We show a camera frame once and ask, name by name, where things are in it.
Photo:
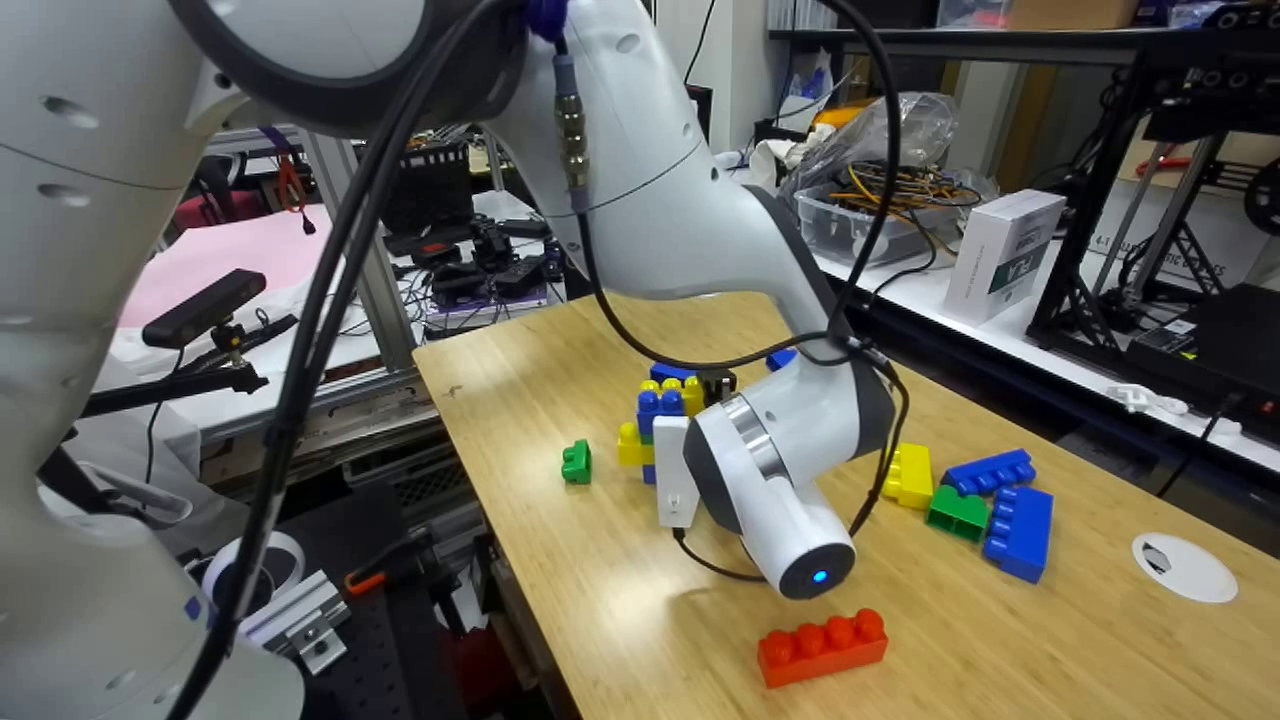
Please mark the white workbench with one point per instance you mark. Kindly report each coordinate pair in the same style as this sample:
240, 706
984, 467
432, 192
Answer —
1015, 341

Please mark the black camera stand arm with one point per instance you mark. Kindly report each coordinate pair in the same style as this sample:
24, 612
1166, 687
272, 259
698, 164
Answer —
161, 384

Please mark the white cardboard box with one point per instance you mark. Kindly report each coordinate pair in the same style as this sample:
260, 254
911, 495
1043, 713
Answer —
1001, 254

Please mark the small blue toy block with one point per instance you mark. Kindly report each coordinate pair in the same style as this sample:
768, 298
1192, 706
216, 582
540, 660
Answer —
780, 356

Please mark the black 3D printer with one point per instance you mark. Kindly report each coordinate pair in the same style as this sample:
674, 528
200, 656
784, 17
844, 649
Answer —
1160, 203

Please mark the clear plastic bin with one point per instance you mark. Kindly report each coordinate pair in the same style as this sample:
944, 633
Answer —
943, 228

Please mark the clear storage tote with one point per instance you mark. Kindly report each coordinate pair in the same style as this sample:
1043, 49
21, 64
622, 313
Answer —
971, 12

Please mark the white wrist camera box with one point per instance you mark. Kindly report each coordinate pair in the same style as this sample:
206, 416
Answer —
674, 468

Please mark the black stereo camera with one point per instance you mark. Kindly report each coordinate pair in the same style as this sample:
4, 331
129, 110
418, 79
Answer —
206, 304

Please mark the small green toy block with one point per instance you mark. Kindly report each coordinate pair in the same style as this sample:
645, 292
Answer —
579, 460

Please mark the red office chair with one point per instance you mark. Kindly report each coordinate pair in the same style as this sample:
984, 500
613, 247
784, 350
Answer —
213, 203

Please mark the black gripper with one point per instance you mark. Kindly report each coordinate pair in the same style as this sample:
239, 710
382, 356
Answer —
704, 483

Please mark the red four-stud toy block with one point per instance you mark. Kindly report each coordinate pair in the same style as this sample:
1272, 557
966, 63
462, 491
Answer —
823, 644

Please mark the pink foam sheet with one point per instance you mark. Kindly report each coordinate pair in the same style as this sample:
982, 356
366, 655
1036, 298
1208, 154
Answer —
213, 272

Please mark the brown cardboard box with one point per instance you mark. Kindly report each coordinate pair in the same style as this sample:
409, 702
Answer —
1075, 12

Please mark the aluminium bracket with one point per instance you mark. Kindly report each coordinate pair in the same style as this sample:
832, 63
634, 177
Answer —
302, 626

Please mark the square yellow toy block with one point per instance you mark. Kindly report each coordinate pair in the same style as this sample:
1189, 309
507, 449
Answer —
915, 478

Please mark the clear plastic bag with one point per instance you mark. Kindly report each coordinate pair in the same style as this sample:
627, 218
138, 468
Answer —
922, 124

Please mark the long blue toy block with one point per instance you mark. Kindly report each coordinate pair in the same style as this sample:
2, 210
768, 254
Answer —
667, 370
989, 475

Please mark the aluminium extrusion frame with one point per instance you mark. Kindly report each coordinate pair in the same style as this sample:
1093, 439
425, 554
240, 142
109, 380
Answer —
382, 304

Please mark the dark metal shelf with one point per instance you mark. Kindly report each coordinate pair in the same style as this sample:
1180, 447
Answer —
1015, 45

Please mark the white desk grommet cover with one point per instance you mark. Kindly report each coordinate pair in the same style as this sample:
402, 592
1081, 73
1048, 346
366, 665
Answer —
1187, 569

